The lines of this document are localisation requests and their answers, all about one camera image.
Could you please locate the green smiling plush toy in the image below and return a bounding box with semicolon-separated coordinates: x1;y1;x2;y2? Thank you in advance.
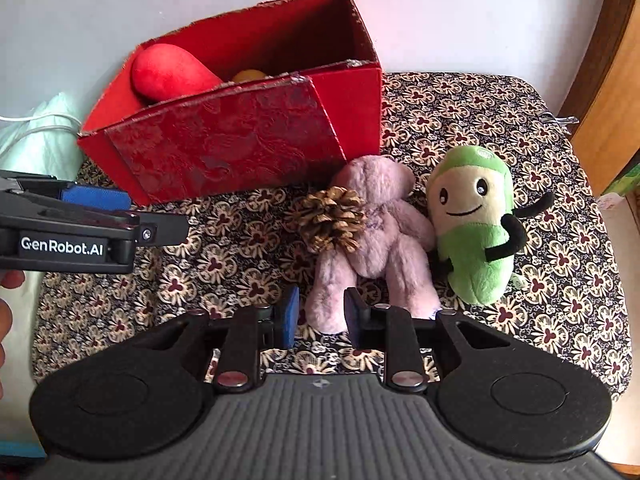
424;145;556;306

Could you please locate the floral patterned mat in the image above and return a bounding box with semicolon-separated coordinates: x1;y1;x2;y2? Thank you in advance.
31;71;634;404

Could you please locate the pink plush teddy bear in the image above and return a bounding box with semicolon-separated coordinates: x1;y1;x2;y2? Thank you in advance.
304;155;443;336

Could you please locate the red plush toy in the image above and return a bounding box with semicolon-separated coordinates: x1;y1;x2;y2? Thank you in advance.
130;43;224;106

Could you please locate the white cable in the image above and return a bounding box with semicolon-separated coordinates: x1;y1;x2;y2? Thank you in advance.
0;111;84;137

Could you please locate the person's left hand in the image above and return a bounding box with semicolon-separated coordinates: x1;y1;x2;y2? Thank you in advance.
0;269;27;402

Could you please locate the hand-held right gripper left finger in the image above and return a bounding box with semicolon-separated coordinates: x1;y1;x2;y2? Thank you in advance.
167;287;301;394

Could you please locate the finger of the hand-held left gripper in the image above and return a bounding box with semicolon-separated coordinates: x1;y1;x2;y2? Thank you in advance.
134;213;191;248
0;170;133;215

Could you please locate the wooden furniture frame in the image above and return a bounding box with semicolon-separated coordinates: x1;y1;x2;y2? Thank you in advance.
556;0;640;197

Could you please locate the brown pine cone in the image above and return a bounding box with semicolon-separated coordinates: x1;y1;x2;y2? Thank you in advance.
289;185;369;256

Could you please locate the red patterned cardboard box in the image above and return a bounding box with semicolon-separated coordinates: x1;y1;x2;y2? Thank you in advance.
76;0;385;207

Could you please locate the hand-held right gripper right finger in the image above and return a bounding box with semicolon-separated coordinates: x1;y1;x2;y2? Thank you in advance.
344;287;482;394

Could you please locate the light green cloth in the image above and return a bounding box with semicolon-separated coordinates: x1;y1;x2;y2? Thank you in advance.
0;91;92;196

